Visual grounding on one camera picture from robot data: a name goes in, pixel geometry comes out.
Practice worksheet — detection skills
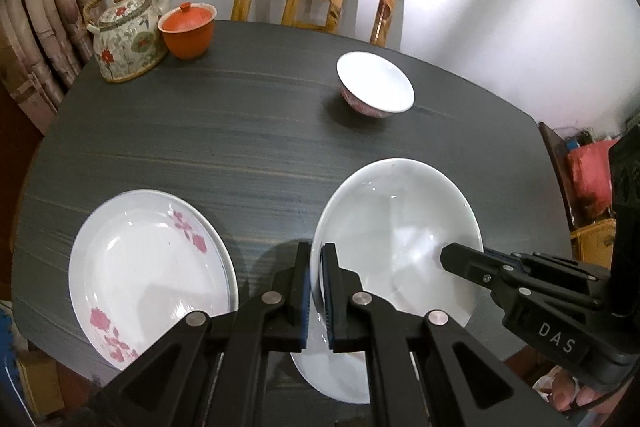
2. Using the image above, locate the floral ceramic teapot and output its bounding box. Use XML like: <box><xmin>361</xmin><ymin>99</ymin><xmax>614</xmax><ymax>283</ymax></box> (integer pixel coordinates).
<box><xmin>82</xmin><ymin>0</ymin><xmax>183</xmax><ymax>84</ymax></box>

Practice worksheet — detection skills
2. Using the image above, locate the cardboard box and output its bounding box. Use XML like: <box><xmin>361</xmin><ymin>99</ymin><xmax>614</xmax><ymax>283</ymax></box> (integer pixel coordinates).
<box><xmin>14</xmin><ymin>347</ymin><xmax>67</xmax><ymax>419</ymax></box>

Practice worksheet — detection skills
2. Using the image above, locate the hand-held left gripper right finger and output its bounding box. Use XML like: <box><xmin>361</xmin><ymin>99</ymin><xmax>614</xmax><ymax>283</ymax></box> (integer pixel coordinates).
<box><xmin>320</xmin><ymin>243</ymin><xmax>568</xmax><ymax>427</ymax></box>

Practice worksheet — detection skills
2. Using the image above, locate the beige patterned curtain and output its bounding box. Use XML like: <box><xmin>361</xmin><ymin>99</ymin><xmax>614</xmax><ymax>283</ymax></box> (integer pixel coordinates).
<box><xmin>0</xmin><ymin>0</ymin><xmax>103</xmax><ymax>140</ymax></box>

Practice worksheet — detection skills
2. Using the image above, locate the white bowl with red pattern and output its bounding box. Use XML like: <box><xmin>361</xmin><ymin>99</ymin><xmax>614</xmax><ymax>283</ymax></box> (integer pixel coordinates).
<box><xmin>336</xmin><ymin>52</ymin><xmax>416</xmax><ymax>120</ymax></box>

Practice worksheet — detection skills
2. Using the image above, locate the large plain white deep plate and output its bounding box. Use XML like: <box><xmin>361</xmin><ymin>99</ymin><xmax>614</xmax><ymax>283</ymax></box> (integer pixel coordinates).
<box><xmin>310</xmin><ymin>158</ymin><xmax>484</xmax><ymax>329</ymax></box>

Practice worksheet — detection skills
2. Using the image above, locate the person's right hand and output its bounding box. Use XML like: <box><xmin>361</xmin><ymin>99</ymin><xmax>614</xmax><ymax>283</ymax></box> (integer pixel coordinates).
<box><xmin>532</xmin><ymin>366</ymin><xmax>601</xmax><ymax>414</ymax></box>

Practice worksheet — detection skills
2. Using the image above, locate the white plate with pink roses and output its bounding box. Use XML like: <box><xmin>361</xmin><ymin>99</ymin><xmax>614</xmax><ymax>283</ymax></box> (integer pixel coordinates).
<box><xmin>68</xmin><ymin>190</ymin><xmax>233</xmax><ymax>370</ymax></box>

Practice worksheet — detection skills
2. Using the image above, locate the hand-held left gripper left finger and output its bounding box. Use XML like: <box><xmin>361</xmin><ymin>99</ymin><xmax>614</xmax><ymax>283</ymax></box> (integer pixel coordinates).
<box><xmin>92</xmin><ymin>241</ymin><xmax>312</xmax><ymax>427</ymax></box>

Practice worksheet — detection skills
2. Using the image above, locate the orange lidded tea cup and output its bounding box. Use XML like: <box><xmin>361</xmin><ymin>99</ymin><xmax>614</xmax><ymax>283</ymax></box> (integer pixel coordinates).
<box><xmin>158</xmin><ymin>2</ymin><xmax>217</xmax><ymax>60</ymax></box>

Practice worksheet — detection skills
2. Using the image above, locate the red bag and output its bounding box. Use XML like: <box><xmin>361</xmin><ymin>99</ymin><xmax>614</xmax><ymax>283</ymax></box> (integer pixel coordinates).
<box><xmin>567</xmin><ymin>138</ymin><xmax>620</xmax><ymax>214</ymax></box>

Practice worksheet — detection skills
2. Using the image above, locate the blue cloth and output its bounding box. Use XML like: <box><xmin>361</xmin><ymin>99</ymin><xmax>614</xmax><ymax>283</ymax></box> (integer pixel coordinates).
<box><xmin>0</xmin><ymin>306</ymin><xmax>20</xmax><ymax>390</ymax></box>

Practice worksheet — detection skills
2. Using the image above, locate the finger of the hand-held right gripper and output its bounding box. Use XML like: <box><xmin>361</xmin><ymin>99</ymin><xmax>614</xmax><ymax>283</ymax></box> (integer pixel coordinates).
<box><xmin>439</xmin><ymin>242</ymin><xmax>523</xmax><ymax>295</ymax></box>
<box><xmin>500</xmin><ymin>250</ymin><xmax>612</xmax><ymax>290</ymax></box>

